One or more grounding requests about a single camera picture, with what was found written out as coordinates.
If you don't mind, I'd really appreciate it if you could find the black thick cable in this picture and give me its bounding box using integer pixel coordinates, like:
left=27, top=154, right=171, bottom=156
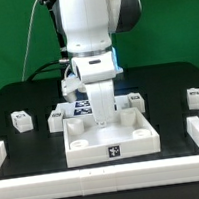
left=25, top=58, right=73, bottom=83

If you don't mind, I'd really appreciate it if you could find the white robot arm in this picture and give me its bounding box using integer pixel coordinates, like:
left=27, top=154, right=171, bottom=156
left=58, top=0, right=142, bottom=126

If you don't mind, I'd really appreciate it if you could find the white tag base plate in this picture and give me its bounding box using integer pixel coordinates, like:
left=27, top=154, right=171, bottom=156
left=55, top=95, right=130, bottom=118

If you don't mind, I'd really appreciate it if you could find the white square tabletop part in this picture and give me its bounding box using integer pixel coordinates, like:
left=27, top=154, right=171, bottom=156
left=63, top=108, right=161, bottom=168

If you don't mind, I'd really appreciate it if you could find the white thin cable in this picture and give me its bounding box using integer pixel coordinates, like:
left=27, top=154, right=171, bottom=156
left=12, top=0, right=53, bottom=82

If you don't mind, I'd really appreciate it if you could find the white front fence rail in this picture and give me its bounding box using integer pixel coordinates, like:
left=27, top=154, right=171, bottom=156
left=0, top=155, right=199, bottom=199

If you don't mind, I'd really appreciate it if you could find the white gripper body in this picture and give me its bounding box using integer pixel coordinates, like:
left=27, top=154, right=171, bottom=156
left=61, top=52, right=116, bottom=124

